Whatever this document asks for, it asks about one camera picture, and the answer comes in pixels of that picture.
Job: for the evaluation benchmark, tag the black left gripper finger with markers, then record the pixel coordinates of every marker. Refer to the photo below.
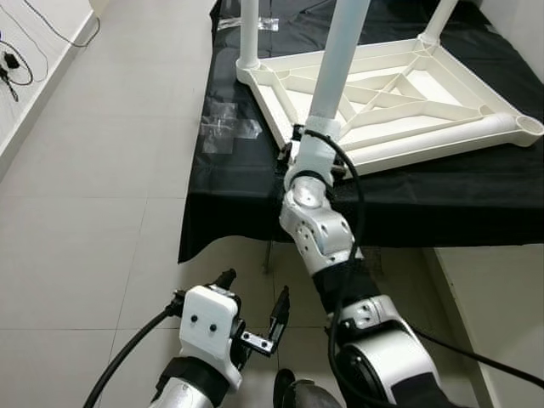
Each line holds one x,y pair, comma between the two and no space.
225,279
280,310

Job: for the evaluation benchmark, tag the white plastic table leg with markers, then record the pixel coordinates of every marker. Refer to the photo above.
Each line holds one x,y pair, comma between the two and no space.
344,51
442,136
248,34
438,21

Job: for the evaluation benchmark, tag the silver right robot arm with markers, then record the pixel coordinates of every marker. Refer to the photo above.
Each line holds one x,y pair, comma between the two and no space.
319,229

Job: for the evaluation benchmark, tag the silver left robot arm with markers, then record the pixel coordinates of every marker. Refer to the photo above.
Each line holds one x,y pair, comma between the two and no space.
183,395

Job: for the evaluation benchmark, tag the black tablecloth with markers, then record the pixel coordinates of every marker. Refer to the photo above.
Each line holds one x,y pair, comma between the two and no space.
238,204

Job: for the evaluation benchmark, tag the clear tape patch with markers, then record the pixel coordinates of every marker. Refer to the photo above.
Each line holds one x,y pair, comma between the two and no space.
225,127

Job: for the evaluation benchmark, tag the black right robot foot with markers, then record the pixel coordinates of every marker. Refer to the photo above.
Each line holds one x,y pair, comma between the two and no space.
302,395

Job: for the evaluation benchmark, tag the clear tape strip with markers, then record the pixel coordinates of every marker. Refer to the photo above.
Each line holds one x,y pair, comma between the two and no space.
268,24

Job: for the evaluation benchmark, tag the black power adapter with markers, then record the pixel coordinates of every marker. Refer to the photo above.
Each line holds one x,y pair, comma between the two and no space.
11,61

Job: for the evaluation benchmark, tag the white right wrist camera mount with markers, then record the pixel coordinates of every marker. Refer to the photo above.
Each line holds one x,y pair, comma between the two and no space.
316,153

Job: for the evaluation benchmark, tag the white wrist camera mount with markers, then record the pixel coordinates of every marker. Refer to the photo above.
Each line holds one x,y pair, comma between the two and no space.
316,153
208,327

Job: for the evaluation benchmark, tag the metal folding table frame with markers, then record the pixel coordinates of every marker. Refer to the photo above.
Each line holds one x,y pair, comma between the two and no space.
267,259

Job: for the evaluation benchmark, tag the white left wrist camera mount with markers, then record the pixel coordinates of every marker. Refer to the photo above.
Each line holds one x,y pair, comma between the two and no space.
208,327

